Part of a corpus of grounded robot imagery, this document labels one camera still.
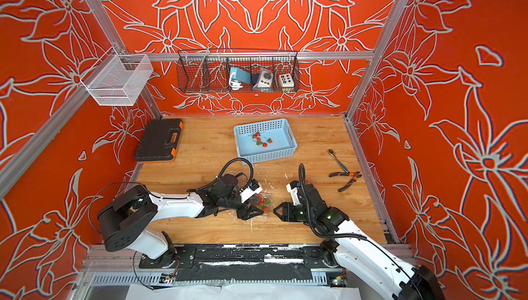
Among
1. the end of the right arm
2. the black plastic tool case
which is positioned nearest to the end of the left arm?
the end of the right arm

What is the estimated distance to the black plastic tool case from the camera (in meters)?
0.99

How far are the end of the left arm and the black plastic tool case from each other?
0.41m

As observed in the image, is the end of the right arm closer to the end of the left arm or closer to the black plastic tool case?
the end of the left arm

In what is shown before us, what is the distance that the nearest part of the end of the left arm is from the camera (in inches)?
26.6
